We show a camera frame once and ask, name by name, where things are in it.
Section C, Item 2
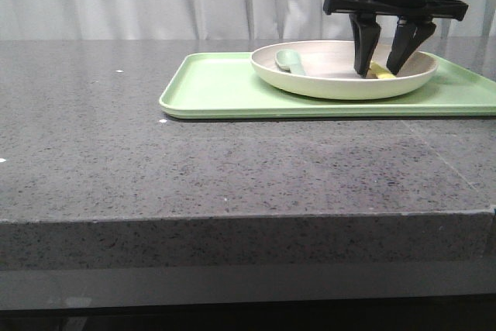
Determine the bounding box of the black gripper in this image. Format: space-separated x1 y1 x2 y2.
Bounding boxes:
323 0 468 78

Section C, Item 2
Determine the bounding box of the yellow plastic fork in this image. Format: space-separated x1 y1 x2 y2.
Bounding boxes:
369 61 395 79

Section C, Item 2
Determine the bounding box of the white round plate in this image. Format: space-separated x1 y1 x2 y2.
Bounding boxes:
251 40 439 100

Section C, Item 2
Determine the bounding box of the light green spoon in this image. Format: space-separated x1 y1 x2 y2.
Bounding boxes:
275 49 306 76

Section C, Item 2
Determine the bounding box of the light green tray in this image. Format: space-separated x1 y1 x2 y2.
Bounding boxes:
159 53 495 119

